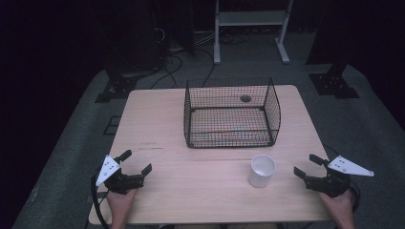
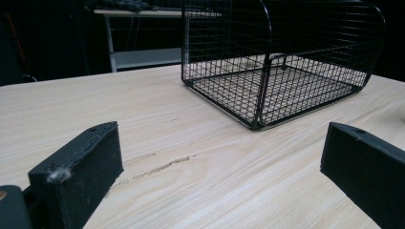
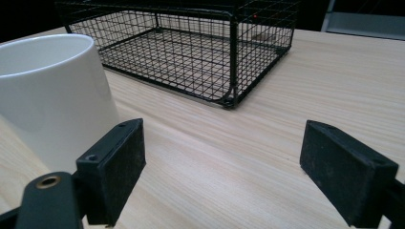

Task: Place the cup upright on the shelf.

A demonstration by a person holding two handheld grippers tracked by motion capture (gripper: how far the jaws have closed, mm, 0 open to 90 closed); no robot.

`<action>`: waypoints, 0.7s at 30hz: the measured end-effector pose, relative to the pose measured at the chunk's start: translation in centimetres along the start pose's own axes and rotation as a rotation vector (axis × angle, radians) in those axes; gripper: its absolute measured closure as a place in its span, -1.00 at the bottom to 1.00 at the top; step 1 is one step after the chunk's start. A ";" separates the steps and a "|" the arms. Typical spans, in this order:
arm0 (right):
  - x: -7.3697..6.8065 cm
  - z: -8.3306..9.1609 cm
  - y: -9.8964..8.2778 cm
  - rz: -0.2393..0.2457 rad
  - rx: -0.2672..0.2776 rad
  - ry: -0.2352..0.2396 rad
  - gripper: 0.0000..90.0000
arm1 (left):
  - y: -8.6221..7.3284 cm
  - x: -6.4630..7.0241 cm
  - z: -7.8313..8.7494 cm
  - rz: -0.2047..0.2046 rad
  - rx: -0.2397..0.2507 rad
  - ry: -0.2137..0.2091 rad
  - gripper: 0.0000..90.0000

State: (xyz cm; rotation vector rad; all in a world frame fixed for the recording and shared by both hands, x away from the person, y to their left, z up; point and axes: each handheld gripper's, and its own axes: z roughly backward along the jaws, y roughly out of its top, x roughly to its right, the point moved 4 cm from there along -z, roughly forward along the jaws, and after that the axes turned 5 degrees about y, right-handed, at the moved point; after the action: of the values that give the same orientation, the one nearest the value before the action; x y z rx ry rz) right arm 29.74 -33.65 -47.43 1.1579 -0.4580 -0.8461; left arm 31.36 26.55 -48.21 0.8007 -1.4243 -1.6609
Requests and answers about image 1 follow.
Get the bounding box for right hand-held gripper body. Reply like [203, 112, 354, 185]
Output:
[303, 155, 375, 198]

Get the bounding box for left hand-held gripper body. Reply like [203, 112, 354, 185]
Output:
[96, 155, 146, 196]

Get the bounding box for person's left hand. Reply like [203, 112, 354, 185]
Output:
[106, 188, 139, 229]

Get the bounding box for person's right hand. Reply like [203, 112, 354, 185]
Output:
[318, 189, 355, 229]

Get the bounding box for white cup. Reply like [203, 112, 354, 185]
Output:
[247, 154, 277, 189]

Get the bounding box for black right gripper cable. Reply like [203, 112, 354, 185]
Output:
[349, 184, 362, 213]

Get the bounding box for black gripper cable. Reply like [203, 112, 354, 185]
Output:
[349, 184, 362, 213]
[91, 167, 111, 229]

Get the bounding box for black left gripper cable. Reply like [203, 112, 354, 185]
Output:
[91, 167, 111, 229]

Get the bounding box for black wire mesh basket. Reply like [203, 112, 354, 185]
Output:
[182, 76, 282, 150]

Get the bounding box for black stand base plate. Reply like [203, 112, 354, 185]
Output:
[308, 63, 361, 100]
[94, 74, 139, 104]

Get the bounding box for black floor cable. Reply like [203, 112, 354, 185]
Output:
[194, 47, 216, 89]
[148, 52, 184, 91]

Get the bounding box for white floor cables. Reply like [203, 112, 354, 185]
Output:
[192, 30, 218, 46]

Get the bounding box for white metal stand frame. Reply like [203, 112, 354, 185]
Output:
[213, 0, 295, 66]

